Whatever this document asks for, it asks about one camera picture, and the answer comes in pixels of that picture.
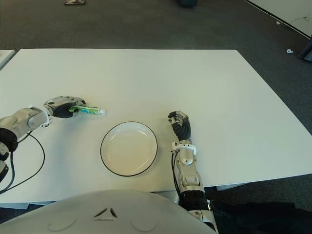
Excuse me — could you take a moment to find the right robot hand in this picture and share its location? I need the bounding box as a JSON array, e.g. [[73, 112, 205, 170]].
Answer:
[[167, 110, 192, 141]]

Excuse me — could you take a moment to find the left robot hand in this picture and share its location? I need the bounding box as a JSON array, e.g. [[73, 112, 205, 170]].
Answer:
[[43, 96, 87, 119]]

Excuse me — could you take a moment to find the green white toothpaste tube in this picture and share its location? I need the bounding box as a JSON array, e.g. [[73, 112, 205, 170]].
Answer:
[[69, 105, 107, 116]]

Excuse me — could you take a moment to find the white plate with black rim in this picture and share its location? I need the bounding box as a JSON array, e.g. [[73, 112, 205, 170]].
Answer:
[[100, 121, 159, 177]]

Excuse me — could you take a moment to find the white side table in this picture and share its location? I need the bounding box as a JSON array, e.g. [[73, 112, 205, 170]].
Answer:
[[0, 49, 15, 71]]

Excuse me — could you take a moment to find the grey robot torso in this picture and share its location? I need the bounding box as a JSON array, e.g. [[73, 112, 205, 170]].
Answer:
[[0, 190, 220, 234]]

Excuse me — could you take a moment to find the black fabric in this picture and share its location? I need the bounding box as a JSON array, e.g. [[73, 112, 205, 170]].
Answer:
[[211, 199, 312, 234]]

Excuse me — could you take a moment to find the dark grey furniture leg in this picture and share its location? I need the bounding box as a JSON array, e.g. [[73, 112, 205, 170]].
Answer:
[[298, 40, 312, 62]]

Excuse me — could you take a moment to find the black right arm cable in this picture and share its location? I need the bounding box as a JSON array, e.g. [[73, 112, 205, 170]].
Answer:
[[171, 151, 182, 198]]

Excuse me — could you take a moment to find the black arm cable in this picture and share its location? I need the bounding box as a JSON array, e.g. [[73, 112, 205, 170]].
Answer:
[[0, 121, 46, 195], [171, 151, 182, 198]]

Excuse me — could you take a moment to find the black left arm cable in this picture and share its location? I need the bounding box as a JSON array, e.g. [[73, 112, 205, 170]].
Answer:
[[0, 121, 46, 195]]

